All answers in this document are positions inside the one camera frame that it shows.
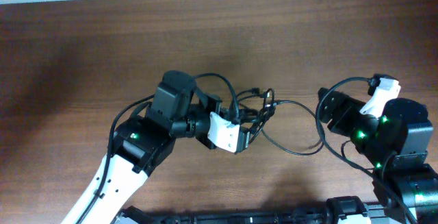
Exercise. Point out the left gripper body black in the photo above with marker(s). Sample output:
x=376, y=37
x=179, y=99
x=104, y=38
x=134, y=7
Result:
x=207, y=103

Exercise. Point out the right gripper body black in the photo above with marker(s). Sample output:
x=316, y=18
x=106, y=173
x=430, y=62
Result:
x=346, y=109

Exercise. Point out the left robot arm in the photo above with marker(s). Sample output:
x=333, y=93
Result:
x=137, y=146

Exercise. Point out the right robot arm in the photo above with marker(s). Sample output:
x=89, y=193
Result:
x=393, y=134

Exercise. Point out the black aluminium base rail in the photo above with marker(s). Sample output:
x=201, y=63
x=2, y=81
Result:
x=348, y=210

